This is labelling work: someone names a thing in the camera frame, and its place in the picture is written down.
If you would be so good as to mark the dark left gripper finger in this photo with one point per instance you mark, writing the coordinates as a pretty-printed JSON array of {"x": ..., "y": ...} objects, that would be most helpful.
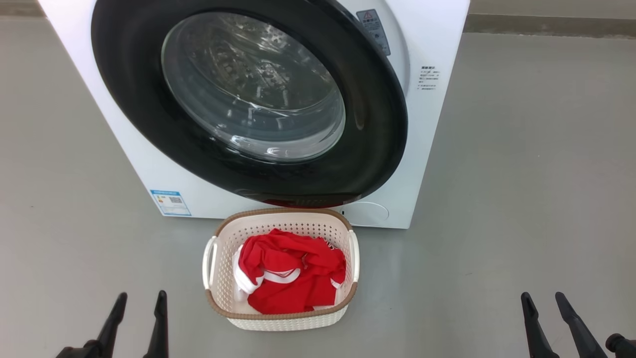
[
  {"x": 160, "y": 333},
  {"x": 113, "y": 323}
]

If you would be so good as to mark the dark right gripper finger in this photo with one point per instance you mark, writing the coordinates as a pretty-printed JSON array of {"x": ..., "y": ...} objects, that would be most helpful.
[
  {"x": 535, "y": 338},
  {"x": 579, "y": 333}
]

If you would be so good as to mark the white garment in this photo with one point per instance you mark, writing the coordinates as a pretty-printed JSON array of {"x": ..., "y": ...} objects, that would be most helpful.
[{"x": 242, "y": 283}]

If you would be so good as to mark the black-rimmed glass washer door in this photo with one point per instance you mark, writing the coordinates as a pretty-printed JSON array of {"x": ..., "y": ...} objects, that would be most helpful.
[{"x": 134, "y": 99}]

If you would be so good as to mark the cream basket with brown rim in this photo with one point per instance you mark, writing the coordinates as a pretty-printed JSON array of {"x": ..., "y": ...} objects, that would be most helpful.
[{"x": 283, "y": 323}]

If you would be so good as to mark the white front-load washing machine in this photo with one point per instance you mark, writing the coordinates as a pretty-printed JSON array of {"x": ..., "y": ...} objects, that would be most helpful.
[{"x": 437, "y": 149}]

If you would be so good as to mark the blue energy label sticker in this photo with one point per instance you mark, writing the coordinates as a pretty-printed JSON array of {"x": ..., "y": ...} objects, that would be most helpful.
[{"x": 170, "y": 202}]

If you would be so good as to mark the round white filter cover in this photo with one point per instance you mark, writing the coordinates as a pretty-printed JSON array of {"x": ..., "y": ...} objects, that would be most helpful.
[{"x": 370, "y": 214}]

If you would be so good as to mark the grey warning label strip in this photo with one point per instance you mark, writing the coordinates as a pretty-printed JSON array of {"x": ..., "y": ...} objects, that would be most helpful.
[{"x": 375, "y": 32}]

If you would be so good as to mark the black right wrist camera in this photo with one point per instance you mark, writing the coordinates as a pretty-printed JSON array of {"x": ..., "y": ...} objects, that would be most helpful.
[{"x": 623, "y": 347}]

